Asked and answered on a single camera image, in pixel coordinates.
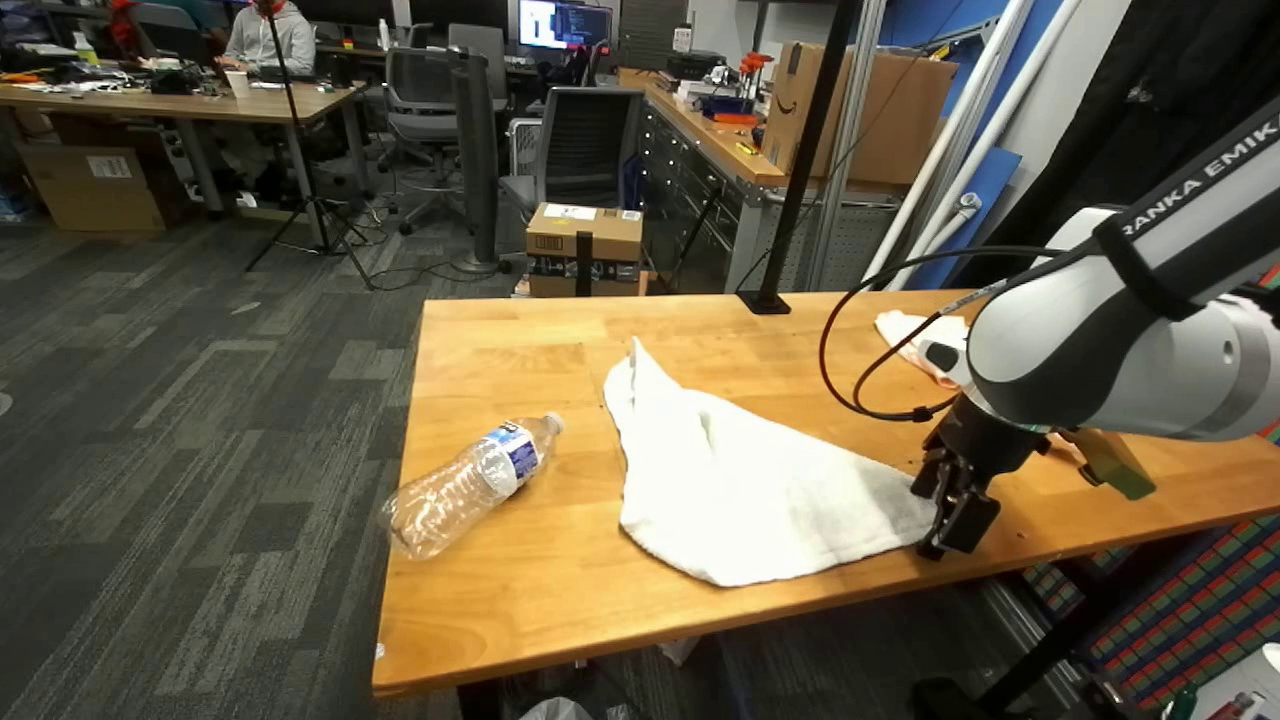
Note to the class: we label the multicoloured woven cloth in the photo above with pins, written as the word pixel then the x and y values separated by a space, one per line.
pixel 1186 614

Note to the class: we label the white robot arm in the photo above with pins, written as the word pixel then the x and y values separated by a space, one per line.
pixel 1133 335

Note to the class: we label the black tripod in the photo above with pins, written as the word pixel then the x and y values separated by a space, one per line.
pixel 304 161

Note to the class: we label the seated person white shirt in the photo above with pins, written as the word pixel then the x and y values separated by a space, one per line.
pixel 264 36

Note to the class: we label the wooden office desk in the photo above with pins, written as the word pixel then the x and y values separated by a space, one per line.
pixel 173 107

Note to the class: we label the clear plastic water bottle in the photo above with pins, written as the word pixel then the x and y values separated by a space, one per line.
pixel 465 486

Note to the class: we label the grey office chair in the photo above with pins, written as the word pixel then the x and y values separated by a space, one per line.
pixel 427 95

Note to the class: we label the black curtain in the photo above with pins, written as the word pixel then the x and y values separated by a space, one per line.
pixel 1145 95

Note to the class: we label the grey drawer cabinet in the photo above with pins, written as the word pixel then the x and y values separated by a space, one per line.
pixel 693 215

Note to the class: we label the blue board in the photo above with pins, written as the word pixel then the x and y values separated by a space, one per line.
pixel 982 202

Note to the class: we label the large cardboard box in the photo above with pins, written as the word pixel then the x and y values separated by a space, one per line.
pixel 886 114

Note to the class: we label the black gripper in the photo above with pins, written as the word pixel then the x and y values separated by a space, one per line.
pixel 987 445

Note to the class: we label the pink crumpled shirt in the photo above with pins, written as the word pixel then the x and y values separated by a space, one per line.
pixel 920 343

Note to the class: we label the cardboard box with label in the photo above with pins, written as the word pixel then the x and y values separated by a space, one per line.
pixel 92 187

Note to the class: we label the white terry towel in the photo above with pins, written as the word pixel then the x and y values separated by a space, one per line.
pixel 746 494

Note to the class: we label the dark monitor screen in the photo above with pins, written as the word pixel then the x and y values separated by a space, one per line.
pixel 585 144

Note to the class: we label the lit computer monitor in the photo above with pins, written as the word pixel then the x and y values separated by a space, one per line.
pixel 562 23

